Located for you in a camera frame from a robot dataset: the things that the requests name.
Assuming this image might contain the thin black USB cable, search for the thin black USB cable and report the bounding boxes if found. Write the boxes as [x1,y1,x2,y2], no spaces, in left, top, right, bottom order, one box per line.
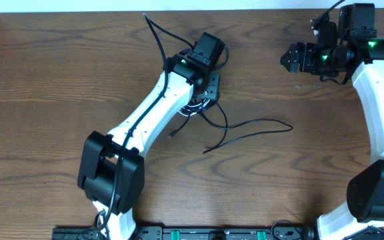
[168,101,295,155]

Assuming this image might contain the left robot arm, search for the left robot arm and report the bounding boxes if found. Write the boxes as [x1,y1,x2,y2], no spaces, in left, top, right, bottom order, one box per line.
[77,32,228,239]

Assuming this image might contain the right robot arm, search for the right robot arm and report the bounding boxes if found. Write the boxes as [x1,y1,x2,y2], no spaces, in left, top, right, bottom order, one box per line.
[280,1,384,239]

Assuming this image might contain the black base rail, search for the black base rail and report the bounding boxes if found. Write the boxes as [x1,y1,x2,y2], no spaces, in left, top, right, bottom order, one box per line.
[51,225,384,240]

